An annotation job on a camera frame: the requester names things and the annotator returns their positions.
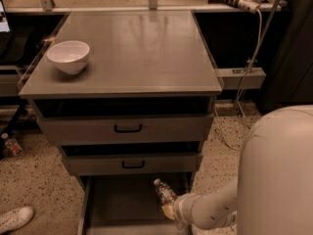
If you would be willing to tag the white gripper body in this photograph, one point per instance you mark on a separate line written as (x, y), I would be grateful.
(181, 209)

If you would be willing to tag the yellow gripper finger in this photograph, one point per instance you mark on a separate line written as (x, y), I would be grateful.
(168, 211)

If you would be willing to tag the clear plastic water bottle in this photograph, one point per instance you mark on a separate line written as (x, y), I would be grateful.
(165, 193)

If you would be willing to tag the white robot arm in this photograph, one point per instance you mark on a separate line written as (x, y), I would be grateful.
(273, 192)

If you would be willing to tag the middle grey drawer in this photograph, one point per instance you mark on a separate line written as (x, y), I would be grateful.
(106, 165)

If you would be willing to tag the grey drawer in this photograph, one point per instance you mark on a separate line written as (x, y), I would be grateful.
(125, 205)
(106, 165)
(94, 131)

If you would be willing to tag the bottom grey drawer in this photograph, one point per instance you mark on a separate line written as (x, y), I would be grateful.
(125, 205)

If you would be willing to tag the top grey drawer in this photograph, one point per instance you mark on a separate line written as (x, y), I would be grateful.
(94, 131)

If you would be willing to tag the grey drawer cabinet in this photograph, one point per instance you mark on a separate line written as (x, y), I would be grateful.
(142, 65)

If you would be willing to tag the small bottle on floor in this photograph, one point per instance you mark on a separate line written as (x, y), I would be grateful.
(11, 145)

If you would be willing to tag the white sneaker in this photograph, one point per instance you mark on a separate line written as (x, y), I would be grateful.
(15, 219)

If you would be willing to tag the dark cabinet at right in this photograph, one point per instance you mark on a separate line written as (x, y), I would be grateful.
(289, 80)

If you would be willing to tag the white ceramic bowl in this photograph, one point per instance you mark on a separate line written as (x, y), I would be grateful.
(70, 56)

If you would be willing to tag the laptop screen at left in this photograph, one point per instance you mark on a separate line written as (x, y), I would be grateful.
(4, 24)

